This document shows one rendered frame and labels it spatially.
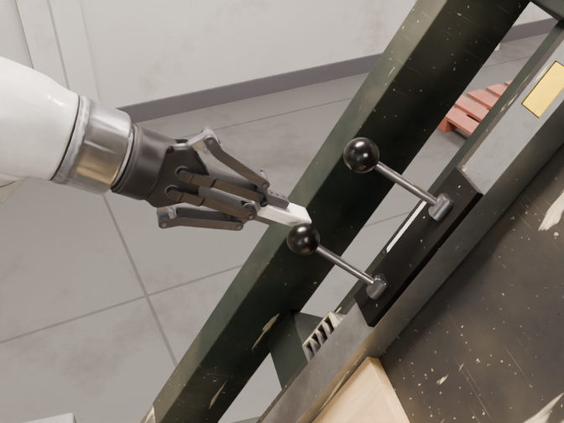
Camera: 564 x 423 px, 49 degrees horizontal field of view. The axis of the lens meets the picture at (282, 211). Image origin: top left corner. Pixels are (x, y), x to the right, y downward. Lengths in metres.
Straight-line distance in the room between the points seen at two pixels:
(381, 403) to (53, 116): 0.46
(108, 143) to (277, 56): 3.58
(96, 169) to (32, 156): 0.06
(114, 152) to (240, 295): 0.45
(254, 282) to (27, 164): 0.47
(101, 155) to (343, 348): 0.37
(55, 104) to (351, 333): 0.42
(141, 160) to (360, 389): 0.37
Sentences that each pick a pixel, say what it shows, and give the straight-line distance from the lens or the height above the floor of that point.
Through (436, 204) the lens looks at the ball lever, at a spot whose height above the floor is 1.50.
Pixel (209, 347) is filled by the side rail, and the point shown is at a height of 1.09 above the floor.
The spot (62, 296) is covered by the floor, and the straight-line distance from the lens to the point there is 2.82.
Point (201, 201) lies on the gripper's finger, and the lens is 0.68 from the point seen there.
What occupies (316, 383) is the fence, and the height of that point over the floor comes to 1.25.
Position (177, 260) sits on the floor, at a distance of 2.87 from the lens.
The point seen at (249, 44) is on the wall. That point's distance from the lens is 4.04.
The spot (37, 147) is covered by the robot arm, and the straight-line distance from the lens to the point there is 0.60.
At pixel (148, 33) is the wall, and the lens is 3.79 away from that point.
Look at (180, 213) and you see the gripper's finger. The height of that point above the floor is 1.47.
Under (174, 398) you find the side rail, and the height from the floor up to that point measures 0.98.
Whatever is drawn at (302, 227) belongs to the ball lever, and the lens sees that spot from 0.69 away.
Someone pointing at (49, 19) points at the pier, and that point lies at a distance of 3.55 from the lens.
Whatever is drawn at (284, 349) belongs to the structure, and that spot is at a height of 1.12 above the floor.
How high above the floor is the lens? 1.89
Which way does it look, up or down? 37 degrees down
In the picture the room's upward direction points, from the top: straight up
